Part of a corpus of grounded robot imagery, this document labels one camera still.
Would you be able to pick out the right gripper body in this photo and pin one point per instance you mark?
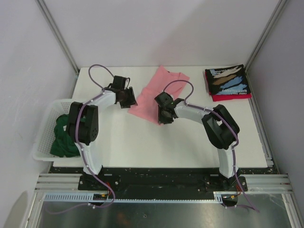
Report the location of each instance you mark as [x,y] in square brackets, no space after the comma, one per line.
[163,117]

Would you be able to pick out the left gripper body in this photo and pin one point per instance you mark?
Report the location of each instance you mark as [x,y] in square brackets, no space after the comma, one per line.
[128,98]

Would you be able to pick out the pink t shirt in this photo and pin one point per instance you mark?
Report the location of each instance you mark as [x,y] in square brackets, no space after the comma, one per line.
[171,82]

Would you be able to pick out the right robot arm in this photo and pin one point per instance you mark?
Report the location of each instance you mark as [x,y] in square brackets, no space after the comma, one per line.
[221,129]

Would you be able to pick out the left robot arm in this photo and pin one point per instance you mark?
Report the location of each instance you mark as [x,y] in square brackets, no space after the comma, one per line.
[83,123]

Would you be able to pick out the green t shirt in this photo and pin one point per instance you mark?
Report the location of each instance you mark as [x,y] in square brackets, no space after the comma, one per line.
[63,145]

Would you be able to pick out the white perforated plastic basket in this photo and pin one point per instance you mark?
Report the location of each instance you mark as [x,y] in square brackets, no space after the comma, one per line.
[45,137]

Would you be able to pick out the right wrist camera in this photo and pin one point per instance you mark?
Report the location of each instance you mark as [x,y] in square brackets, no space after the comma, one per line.
[163,99]

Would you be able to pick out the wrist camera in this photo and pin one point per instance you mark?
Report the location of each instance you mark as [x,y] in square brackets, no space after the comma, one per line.
[163,99]
[120,83]

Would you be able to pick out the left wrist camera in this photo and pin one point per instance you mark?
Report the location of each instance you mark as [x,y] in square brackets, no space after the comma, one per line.
[120,83]

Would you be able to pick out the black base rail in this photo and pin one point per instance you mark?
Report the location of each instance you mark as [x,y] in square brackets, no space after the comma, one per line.
[159,182]

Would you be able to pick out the white cable duct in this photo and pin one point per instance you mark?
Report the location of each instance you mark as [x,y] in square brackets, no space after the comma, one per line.
[212,197]

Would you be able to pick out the left aluminium frame post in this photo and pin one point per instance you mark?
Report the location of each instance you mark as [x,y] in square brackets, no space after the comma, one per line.
[57,34]

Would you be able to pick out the aluminium frame post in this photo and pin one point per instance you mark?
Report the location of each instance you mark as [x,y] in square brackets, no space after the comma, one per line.
[275,16]
[57,34]

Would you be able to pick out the right aluminium frame post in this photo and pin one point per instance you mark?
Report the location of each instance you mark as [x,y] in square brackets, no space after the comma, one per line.
[275,16]

